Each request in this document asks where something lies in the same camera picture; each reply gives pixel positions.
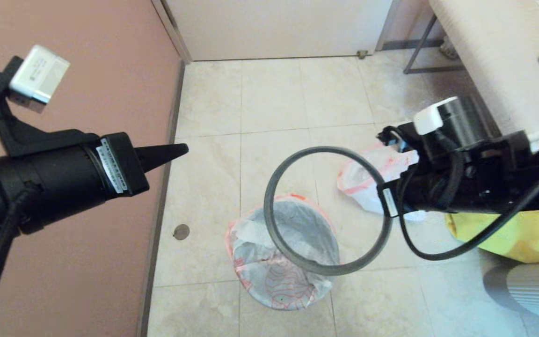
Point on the white red-printed plastic bag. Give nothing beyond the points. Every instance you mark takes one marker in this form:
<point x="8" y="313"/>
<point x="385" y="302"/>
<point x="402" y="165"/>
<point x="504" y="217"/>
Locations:
<point x="274" y="276"/>

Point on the small round floor disc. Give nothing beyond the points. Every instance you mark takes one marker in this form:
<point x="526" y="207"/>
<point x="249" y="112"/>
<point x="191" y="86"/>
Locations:
<point x="181" y="231"/>

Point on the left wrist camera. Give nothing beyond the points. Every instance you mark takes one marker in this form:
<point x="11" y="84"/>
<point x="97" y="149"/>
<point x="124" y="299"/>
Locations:
<point x="40" y="77"/>

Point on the small metal door stopper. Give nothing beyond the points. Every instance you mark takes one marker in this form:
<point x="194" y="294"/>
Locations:
<point x="362" y="54"/>

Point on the pink fabric partition panel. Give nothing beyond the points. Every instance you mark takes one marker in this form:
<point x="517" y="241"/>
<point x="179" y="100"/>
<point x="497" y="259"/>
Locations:
<point x="87" y="70"/>

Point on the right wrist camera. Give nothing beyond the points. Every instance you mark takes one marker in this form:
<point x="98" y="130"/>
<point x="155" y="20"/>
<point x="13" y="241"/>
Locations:
<point x="456" y="119"/>

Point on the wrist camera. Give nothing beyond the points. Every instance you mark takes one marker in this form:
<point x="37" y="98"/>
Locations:
<point x="456" y="119"/>
<point x="40" y="77"/>

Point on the yellow fabric tote bag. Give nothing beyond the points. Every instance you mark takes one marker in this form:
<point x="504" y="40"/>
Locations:
<point x="522" y="234"/>

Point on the beige table with metal legs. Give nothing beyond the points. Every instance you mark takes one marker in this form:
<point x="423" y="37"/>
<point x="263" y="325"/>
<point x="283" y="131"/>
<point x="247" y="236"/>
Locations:
<point x="498" y="61"/>

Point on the white door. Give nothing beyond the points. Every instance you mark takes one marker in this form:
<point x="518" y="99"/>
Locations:
<point x="274" y="28"/>

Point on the small white grey object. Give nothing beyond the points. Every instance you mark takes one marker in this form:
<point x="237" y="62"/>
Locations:
<point x="448" y="49"/>

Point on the red-printed trash bag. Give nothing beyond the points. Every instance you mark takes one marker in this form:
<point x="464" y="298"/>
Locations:
<point x="367" y="187"/>

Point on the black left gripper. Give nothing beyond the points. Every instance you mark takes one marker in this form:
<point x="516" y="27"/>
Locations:
<point x="63" y="182"/>

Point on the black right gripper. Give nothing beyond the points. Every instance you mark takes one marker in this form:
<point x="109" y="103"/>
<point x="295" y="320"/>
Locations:
<point x="475" y="182"/>

